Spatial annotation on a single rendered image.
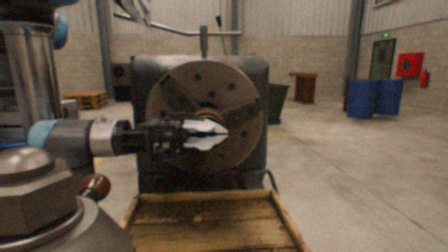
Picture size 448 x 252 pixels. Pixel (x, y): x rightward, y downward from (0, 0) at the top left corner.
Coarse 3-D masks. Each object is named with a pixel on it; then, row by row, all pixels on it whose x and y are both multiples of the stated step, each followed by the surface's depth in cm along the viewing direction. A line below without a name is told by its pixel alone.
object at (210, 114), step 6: (204, 108) 59; (210, 108) 60; (198, 114) 57; (204, 114) 57; (210, 114) 57; (216, 114) 58; (210, 120) 54; (216, 120) 54; (222, 120) 57; (222, 126) 56; (198, 132) 62; (216, 144) 56
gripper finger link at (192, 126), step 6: (186, 120) 52; (192, 120) 52; (198, 120) 53; (186, 126) 51; (192, 126) 51; (198, 126) 51; (204, 126) 51; (210, 126) 51; (216, 126) 53; (192, 132) 53; (216, 132) 53; (222, 132) 53
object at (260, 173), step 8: (264, 168) 92; (144, 176) 89; (152, 176) 89; (160, 176) 89; (168, 176) 88; (176, 176) 88; (192, 176) 88; (200, 176) 88; (208, 176) 89; (216, 176) 89; (232, 176) 89; (144, 184) 89; (152, 184) 90; (192, 184) 89; (200, 184) 89; (208, 184) 89; (216, 184) 90; (144, 192) 90
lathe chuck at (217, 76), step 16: (192, 64) 65; (208, 64) 66; (224, 64) 66; (160, 80) 69; (176, 80) 66; (192, 80) 66; (208, 80) 67; (224, 80) 67; (240, 80) 67; (160, 96) 67; (192, 96) 67; (208, 96) 68; (224, 96) 68; (240, 96) 68; (256, 96) 69; (160, 112) 68; (176, 112) 68; (240, 128) 70; (256, 128) 71; (224, 144) 71; (240, 144) 71; (208, 160) 71; (224, 160) 72; (240, 160) 72
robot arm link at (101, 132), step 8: (96, 120) 49; (104, 120) 50; (112, 120) 50; (96, 128) 48; (104, 128) 48; (112, 128) 48; (96, 136) 47; (104, 136) 47; (112, 136) 48; (96, 144) 47; (104, 144) 47; (112, 144) 48; (96, 152) 48; (104, 152) 48; (112, 152) 48
